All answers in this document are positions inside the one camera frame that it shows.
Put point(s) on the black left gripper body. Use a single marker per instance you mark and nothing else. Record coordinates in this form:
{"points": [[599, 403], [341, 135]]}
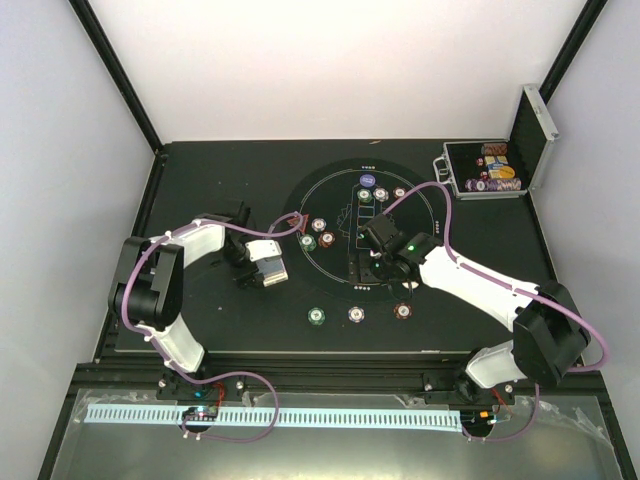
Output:
{"points": [[239, 273]]}

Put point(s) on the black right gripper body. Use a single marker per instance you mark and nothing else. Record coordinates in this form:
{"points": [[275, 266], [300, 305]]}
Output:
{"points": [[379, 272]]}

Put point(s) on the red poker chip stack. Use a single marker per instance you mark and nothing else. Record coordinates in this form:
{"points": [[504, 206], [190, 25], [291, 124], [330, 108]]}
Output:
{"points": [[402, 311]]}

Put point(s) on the blue poker chip stack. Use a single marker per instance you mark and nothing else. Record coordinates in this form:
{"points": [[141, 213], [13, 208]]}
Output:
{"points": [[356, 314]]}

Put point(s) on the purple blind button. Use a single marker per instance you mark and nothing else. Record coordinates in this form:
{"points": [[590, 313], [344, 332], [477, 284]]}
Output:
{"points": [[367, 180]]}

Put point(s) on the green poker chip stack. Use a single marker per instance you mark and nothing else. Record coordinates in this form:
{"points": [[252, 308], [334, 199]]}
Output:
{"points": [[316, 316]]}

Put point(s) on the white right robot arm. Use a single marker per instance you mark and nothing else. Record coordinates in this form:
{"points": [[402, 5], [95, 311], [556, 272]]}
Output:
{"points": [[546, 338]]}

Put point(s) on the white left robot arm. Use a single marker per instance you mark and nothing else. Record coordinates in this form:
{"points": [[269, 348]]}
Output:
{"points": [[147, 290]]}

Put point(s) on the black left motor block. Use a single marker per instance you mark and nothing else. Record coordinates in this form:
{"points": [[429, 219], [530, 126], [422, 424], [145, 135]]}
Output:
{"points": [[236, 212]]}

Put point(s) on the red triangle marker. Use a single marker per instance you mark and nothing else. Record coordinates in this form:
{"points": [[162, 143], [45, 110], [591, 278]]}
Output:
{"points": [[299, 221]]}

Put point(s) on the round black poker mat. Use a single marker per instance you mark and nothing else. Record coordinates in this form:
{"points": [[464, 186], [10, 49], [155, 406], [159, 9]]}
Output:
{"points": [[330, 193]]}

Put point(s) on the purple chips row in case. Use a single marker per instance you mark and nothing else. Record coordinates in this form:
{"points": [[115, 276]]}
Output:
{"points": [[493, 185]]}

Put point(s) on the card boxes in case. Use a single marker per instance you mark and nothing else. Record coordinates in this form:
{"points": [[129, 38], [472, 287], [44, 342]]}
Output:
{"points": [[498, 167]]}

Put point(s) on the brown chips row in case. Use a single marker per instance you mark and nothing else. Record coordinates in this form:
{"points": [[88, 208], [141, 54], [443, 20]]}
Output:
{"points": [[494, 149]]}

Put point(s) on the aluminium poker case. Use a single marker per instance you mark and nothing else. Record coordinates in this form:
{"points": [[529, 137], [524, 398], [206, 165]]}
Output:
{"points": [[530, 144]]}

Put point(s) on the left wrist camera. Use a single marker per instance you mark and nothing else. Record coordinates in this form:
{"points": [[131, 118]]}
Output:
{"points": [[262, 249]]}

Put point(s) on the black aluminium rail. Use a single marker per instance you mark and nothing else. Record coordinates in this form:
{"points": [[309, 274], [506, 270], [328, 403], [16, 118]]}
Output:
{"points": [[433, 378]]}

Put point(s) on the white slotted cable duct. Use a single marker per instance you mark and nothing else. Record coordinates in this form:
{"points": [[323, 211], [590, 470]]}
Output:
{"points": [[263, 417]]}

